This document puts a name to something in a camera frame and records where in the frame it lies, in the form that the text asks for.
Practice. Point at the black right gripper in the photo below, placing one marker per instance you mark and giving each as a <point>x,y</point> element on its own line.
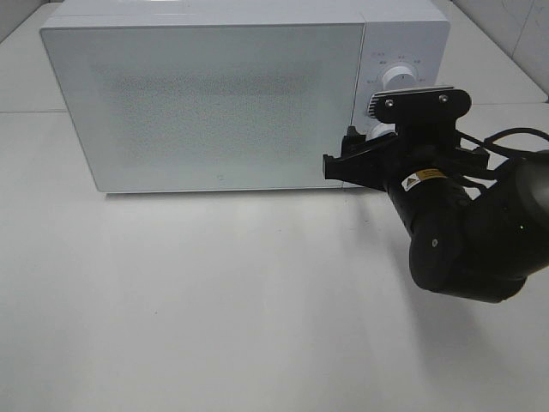
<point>425,183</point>

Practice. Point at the white control knob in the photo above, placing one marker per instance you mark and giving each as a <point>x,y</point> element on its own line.
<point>380,129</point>
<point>399,76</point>

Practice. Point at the white microwave door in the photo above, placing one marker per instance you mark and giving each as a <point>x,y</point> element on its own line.
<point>164,109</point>

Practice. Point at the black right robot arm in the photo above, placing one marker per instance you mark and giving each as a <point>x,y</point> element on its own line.
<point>477,217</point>

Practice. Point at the white microwave oven body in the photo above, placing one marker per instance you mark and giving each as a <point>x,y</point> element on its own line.
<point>409,32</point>

